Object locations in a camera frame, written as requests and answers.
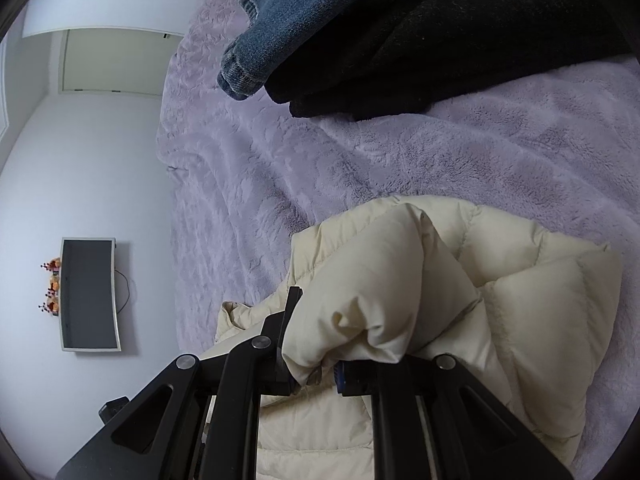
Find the folded black garment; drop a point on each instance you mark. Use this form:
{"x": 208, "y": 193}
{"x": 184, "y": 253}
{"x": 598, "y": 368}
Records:
{"x": 388, "y": 57}

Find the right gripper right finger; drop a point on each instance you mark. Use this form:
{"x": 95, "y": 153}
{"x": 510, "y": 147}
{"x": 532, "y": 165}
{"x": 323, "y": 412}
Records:
{"x": 410, "y": 375}

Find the purple embossed bed blanket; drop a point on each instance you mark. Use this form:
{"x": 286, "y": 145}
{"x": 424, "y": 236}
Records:
{"x": 560, "y": 148}

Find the folded blue jeans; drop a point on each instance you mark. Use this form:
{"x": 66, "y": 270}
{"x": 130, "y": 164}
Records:
{"x": 276, "y": 28}

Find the beige quilted down jacket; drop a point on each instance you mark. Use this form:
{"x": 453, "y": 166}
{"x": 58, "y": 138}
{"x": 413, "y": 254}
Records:
{"x": 528, "y": 311}

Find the wall mounted curved monitor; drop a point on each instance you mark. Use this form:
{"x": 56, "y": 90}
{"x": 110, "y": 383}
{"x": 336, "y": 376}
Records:
{"x": 87, "y": 296}

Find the orange flower decoration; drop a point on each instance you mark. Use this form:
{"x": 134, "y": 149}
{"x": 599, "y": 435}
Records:
{"x": 51, "y": 302}

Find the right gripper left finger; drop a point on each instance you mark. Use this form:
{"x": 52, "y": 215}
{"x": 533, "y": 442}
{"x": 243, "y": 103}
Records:
{"x": 256, "y": 366}

